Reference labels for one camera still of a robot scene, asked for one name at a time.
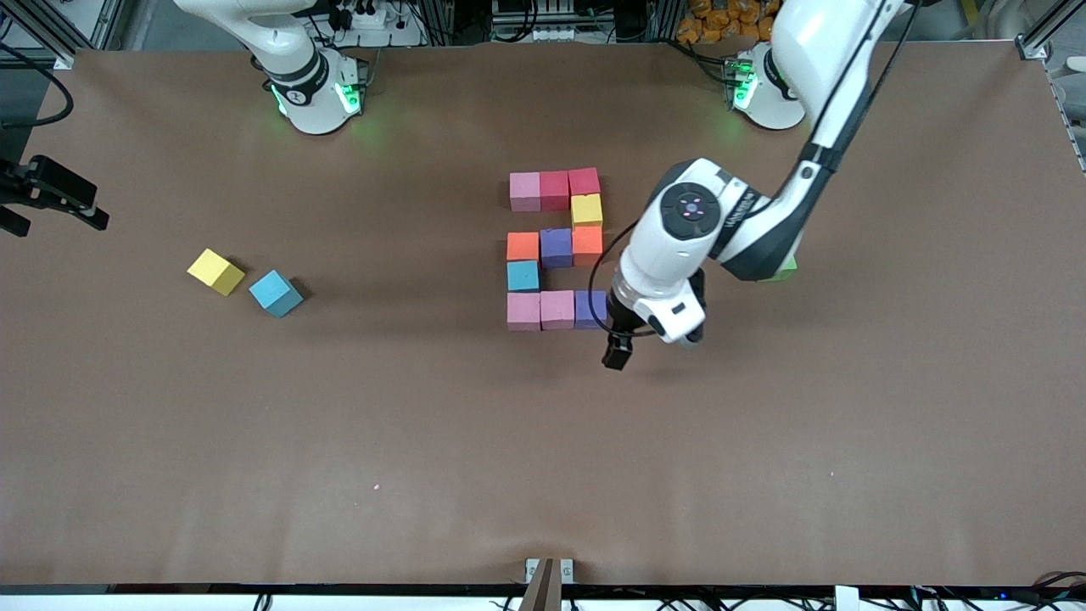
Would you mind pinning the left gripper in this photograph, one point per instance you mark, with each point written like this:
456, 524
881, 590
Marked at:
624, 326

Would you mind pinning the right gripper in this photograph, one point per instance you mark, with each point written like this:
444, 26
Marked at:
44, 184

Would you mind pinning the purple foam cube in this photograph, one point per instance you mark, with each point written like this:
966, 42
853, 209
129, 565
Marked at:
556, 248
591, 310

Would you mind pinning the pink foam cube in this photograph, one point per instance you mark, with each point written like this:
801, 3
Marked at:
523, 311
558, 309
526, 191

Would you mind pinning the orange foam cube notched corner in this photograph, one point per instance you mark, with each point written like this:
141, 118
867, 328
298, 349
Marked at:
587, 246

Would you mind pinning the blue foam cube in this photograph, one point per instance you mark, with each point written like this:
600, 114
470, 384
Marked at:
523, 276
273, 291

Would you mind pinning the yellow foam cube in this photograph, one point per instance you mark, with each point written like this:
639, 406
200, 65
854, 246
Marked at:
214, 270
587, 210

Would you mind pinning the orange foam cube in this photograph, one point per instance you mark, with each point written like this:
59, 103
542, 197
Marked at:
523, 246

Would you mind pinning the crimson foam cube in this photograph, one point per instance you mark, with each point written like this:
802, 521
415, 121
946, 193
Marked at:
555, 191
584, 181

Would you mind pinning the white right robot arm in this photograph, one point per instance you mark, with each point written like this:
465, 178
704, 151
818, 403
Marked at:
297, 76

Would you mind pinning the green foam cube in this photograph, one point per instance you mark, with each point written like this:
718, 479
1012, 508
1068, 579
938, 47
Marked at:
780, 273

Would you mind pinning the white rack device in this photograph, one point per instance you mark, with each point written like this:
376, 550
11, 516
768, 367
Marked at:
534, 21

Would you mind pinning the pile of orange objects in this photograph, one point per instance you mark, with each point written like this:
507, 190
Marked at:
721, 17

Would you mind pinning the brown table cover sheet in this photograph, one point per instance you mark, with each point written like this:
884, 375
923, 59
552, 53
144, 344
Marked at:
254, 475

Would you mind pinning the white power strip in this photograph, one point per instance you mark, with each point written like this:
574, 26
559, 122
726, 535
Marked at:
394, 34

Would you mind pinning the aluminium frame profile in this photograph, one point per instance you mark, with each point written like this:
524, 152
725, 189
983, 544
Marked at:
1048, 30
51, 38

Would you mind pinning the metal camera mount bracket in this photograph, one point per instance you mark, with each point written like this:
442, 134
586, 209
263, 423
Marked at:
548, 581

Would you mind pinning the white table frame rail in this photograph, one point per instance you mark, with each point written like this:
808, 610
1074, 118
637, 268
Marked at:
170, 601

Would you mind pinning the metal table side rail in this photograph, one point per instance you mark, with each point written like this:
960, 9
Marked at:
1071, 119

